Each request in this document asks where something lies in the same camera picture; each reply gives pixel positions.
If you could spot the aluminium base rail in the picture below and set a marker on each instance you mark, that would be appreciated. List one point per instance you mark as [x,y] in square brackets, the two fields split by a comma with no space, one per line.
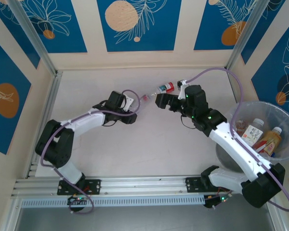
[139,185]

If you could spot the crushed red gold label bottle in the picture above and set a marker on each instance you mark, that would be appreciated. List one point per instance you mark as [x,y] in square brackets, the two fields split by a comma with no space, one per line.
[267,140]

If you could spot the small clear reddish plastic bottle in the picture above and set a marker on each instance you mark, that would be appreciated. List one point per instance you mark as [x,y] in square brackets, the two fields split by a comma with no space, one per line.
[241,127]

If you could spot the clear bottle white label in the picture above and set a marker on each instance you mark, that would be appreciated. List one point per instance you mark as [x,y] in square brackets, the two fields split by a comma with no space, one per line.
[251,133]

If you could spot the aluminium side rail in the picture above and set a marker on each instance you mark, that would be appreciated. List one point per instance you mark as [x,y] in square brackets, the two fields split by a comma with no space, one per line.
[53,96]

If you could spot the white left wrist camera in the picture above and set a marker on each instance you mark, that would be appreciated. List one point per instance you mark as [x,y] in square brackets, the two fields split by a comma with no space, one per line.
[129,102]

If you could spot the clear plastic bin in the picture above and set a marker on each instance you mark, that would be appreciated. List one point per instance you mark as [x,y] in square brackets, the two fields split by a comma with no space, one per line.
[227,160]

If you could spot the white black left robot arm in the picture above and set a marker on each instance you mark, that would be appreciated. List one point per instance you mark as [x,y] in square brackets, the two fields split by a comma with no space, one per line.
[86,121]

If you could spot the aluminium frame post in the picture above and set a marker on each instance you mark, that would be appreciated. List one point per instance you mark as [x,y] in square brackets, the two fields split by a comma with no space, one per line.
[243,33]
[33,36]

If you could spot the small controller board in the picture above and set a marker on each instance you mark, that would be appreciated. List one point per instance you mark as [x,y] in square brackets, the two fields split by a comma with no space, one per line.
[219,199]
[77,199]

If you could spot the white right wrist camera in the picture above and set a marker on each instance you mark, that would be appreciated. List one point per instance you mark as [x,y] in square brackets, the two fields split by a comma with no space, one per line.
[182,92]

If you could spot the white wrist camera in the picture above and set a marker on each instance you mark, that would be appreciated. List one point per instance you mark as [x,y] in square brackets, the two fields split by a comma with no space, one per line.
[182,92]
[129,102]

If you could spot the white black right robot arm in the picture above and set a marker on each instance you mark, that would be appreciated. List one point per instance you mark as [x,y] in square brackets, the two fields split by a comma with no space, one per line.
[231,144]

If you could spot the clear bottle red label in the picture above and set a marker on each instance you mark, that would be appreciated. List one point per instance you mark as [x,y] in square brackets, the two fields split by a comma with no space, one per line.
[165,87]

